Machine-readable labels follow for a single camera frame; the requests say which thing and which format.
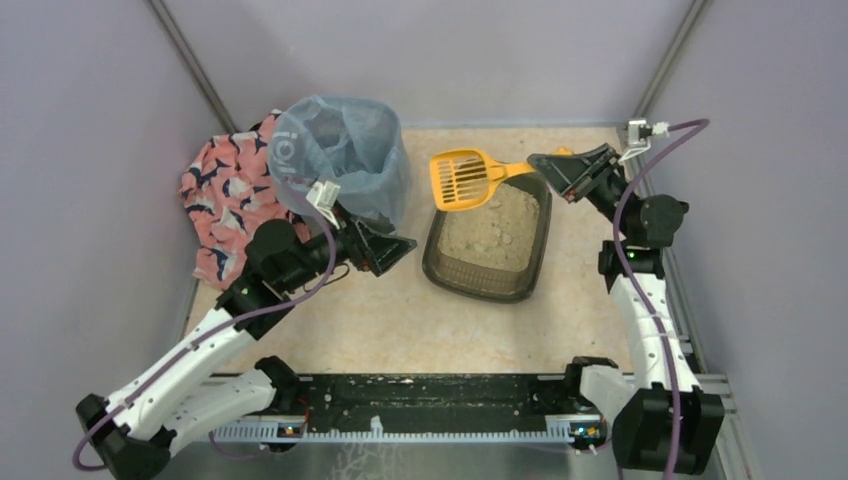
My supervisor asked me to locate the blue plastic trash bag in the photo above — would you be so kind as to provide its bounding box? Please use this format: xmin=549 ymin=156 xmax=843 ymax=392
xmin=267 ymin=95 xmax=412 ymax=231

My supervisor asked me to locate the yellow plastic litter scoop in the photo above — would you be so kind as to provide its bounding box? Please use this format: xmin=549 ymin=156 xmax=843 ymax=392
xmin=429 ymin=148 xmax=558 ymax=212

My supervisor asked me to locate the grey plastic litter box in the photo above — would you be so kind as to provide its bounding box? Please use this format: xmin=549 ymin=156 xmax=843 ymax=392
xmin=422 ymin=176 xmax=552 ymax=303

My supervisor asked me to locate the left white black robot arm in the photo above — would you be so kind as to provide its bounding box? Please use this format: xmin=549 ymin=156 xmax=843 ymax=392
xmin=75 ymin=207 xmax=417 ymax=479

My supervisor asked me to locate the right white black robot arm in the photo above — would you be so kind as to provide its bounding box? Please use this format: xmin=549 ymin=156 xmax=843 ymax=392
xmin=527 ymin=144 xmax=725 ymax=478

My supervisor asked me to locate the pink patterned cloth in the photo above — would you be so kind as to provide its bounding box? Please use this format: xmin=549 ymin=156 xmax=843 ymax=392
xmin=178 ymin=109 xmax=311 ymax=290

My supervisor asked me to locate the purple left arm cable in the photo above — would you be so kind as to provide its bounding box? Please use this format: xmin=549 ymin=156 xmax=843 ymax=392
xmin=71 ymin=175 xmax=339 ymax=473

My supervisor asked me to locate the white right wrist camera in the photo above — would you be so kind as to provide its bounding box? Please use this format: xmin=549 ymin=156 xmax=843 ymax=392
xmin=618 ymin=118 xmax=670 ymax=164

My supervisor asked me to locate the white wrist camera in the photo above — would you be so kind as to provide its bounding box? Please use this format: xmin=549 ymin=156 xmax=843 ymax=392
xmin=306 ymin=180 xmax=341 ymax=229
xmin=618 ymin=118 xmax=670 ymax=164

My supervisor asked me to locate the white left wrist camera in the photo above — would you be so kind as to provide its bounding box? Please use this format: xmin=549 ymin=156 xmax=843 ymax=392
xmin=306 ymin=180 xmax=341 ymax=229

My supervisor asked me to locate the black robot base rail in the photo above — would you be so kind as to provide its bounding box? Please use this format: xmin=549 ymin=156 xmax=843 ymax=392
xmin=237 ymin=374 xmax=612 ymax=449

